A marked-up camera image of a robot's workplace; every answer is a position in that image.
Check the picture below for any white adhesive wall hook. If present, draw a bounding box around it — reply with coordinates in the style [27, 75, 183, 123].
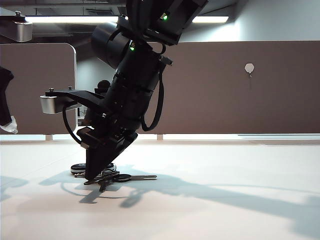
[244, 62, 256, 80]

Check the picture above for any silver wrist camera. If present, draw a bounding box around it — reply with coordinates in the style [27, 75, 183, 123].
[13, 21, 34, 42]
[39, 94, 82, 115]

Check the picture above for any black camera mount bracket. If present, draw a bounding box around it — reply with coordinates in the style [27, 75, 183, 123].
[44, 86, 108, 111]
[0, 10, 29, 42]

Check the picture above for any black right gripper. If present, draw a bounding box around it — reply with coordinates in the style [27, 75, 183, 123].
[76, 73, 158, 181]

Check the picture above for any black right arm loop cable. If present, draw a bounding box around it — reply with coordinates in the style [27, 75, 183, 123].
[141, 66, 165, 132]

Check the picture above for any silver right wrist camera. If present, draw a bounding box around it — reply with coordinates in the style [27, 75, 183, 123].
[39, 94, 82, 115]

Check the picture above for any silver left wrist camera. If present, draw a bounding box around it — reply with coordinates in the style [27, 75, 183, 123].
[13, 21, 34, 42]

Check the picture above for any black left camera mount bracket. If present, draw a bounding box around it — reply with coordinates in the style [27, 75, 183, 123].
[0, 10, 29, 42]

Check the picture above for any black left gripper taped finger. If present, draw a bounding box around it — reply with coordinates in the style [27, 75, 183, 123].
[0, 66, 19, 135]

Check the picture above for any long linear ceiling light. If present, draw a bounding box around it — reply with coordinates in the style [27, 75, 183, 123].
[24, 16, 230, 25]

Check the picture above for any seated person in background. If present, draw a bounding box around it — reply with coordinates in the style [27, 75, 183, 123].
[83, 79, 111, 126]

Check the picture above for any bunch of keys black fob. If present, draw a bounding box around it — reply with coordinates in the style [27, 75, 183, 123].
[70, 162, 158, 193]

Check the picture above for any black right camera mount bracket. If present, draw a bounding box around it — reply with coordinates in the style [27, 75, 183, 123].
[44, 86, 108, 111]

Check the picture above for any wide brown desk partition panel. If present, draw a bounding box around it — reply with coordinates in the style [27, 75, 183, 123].
[147, 40, 320, 135]

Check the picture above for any narrow brown desk partition panel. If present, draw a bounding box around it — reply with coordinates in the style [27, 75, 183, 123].
[0, 42, 77, 136]

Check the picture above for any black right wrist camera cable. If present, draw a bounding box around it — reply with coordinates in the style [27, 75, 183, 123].
[61, 106, 85, 146]

